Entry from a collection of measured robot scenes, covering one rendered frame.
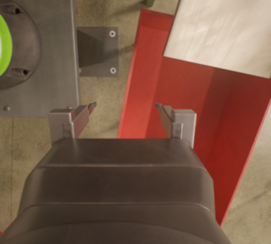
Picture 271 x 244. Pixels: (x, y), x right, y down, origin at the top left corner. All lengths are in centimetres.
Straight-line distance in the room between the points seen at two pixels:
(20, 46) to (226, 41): 37
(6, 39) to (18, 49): 3
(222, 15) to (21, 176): 163
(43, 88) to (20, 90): 4
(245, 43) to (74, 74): 34
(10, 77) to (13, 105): 7
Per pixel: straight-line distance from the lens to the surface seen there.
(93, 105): 16
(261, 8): 45
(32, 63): 36
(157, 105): 15
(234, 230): 209
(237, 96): 76
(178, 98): 75
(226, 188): 75
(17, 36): 34
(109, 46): 125
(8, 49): 31
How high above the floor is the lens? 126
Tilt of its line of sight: 75 degrees down
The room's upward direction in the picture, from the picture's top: 175 degrees clockwise
